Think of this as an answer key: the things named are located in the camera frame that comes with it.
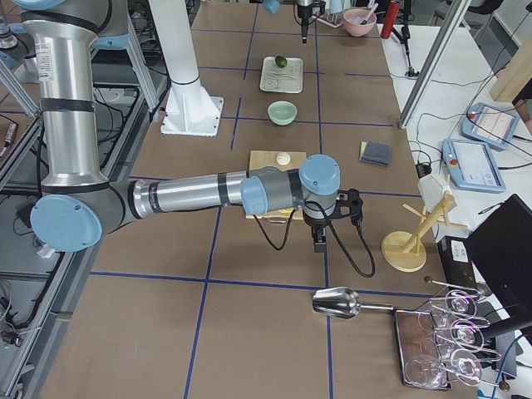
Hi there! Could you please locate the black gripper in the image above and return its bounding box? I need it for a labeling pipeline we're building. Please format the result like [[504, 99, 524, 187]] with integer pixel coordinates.
[[294, 0, 326, 44], [303, 189, 363, 253]]

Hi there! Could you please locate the white ceramic spoon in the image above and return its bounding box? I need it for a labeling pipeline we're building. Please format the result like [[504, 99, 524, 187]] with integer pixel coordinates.
[[267, 71, 300, 81]]

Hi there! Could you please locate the pink ice bowl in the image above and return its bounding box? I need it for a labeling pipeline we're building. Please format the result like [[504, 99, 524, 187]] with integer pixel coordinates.
[[342, 8, 377, 37]]

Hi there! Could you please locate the green bowl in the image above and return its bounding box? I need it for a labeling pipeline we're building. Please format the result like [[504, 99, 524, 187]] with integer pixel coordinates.
[[267, 101, 298, 126]]

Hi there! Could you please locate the white steamed bun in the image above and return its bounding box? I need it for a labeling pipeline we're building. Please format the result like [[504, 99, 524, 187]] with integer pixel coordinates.
[[275, 152, 291, 166]]

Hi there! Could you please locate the green avocado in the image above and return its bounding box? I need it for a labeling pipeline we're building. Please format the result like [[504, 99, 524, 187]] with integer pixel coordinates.
[[274, 56, 288, 68]]

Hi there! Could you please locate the white bear tray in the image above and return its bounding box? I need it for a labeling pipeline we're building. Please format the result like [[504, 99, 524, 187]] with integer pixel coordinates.
[[259, 57, 303, 94]]

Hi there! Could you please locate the steel scoop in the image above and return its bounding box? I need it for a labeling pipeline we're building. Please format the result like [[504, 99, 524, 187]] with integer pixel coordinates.
[[312, 287, 395, 319]]

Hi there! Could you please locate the wooden mug tree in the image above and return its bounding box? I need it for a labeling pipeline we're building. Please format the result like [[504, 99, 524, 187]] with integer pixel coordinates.
[[381, 174, 469, 273]]

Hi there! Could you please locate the red bottle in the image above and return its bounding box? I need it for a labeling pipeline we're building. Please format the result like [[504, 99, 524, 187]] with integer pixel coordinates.
[[380, 0, 400, 39]]

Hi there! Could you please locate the bamboo cutting board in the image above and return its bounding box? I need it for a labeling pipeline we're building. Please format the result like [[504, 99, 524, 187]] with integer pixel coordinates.
[[249, 150, 308, 224]]

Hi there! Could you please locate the grey folded cloth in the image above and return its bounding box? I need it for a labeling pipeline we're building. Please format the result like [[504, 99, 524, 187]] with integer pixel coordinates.
[[359, 141, 392, 166]]

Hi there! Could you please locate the near teach pendant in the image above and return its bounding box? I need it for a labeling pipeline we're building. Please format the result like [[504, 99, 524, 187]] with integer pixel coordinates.
[[441, 139, 506, 193]]

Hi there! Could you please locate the teach pendant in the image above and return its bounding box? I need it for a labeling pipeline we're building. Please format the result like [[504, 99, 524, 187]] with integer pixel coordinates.
[[441, 139, 506, 193], [461, 102, 518, 150]]

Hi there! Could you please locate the black laptop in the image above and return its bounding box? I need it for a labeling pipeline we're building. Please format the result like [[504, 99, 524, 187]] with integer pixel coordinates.
[[465, 194, 531, 310]]

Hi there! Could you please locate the far teach pendant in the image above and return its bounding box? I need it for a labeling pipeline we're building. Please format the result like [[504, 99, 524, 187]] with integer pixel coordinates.
[[461, 102, 518, 150]]

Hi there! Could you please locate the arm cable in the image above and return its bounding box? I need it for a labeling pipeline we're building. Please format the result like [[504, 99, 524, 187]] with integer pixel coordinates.
[[252, 199, 376, 278]]

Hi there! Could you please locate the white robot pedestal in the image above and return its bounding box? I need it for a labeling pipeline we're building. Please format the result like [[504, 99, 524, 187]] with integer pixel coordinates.
[[149, 0, 224, 137]]

